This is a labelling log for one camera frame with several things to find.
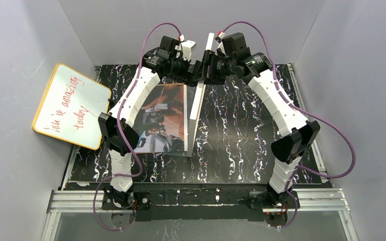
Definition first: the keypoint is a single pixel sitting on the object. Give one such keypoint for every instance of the printed photo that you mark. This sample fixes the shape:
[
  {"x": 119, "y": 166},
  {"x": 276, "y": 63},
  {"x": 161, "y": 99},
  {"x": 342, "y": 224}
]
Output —
[{"x": 161, "y": 119}]

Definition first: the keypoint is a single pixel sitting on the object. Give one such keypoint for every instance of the yellow rimmed whiteboard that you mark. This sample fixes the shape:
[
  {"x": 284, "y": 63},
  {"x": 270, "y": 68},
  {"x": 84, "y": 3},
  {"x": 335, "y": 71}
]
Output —
[{"x": 70, "y": 108}]

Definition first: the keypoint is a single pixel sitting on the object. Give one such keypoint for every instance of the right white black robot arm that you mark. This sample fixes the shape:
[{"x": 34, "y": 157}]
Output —
[{"x": 227, "y": 55}]

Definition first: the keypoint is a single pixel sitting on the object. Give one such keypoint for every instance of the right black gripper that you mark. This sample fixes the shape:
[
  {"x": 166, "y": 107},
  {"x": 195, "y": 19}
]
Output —
[{"x": 208, "y": 67}]

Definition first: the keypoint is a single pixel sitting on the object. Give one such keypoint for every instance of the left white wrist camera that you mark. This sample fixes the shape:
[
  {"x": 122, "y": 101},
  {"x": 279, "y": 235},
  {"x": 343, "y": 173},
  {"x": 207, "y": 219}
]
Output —
[{"x": 186, "y": 47}]

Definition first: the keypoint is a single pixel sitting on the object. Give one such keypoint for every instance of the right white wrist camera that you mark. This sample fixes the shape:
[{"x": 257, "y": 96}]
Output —
[{"x": 220, "y": 51}]

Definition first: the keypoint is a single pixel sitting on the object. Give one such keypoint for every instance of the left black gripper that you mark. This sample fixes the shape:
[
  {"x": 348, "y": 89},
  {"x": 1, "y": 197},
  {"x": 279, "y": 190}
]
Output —
[{"x": 189, "y": 70}]

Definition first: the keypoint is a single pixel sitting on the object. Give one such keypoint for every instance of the wooden picture frame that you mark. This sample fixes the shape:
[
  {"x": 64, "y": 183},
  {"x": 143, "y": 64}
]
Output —
[{"x": 193, "y": 120}]

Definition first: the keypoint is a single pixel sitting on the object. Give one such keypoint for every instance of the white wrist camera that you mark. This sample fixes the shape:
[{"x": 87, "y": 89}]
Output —
[
  {"x": 186, "y": 47},
  {"x": 220, "y": 51}
]

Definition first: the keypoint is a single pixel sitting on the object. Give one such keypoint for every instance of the aluminium rail base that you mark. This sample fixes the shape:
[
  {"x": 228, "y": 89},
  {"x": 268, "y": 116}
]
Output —
[{"x": 187, "y": 202}]

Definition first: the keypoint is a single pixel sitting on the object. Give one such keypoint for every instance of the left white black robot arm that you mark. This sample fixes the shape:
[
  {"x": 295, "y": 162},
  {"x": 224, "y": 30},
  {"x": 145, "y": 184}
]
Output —
[{"x": 116, "y": 125}]

